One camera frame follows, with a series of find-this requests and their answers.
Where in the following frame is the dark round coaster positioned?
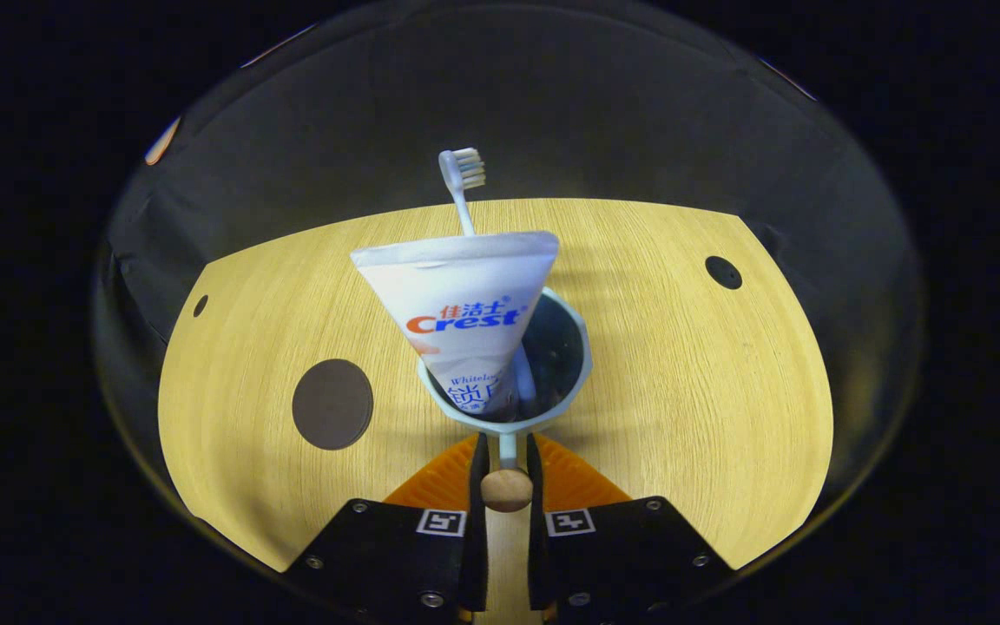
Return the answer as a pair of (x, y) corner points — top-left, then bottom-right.
(291, 358), (376, 451)

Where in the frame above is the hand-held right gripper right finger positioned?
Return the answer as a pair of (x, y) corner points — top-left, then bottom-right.
(523, 431), (736, 621)

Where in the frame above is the white toothbrush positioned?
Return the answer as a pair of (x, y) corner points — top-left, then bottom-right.
(437, 147), (541, 418)

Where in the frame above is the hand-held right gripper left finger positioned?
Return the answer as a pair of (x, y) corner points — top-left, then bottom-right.
(280, 431), (491, 621)

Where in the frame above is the blue cup with wooden handle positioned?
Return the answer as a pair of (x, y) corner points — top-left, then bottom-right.
(417, 286), (595, 514)

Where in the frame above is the white toothpaste tube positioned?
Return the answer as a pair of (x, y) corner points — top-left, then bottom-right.
(349, 229), (562, 417)

